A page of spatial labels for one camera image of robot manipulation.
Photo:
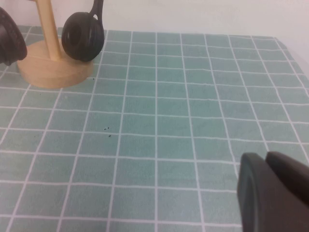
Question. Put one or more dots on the wooden tree-shaped headphone stand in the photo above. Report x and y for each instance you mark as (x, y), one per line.
(55, 72)

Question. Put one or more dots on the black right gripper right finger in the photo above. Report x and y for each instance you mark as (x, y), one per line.
(292, 176)

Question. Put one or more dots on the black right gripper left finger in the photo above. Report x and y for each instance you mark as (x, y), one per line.
(265, 205)

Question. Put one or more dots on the green white-checked tablecloth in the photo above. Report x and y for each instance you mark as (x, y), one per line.
(154, 120)

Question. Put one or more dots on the black over-ear headphones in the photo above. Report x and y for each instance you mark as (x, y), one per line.
(93, 36)

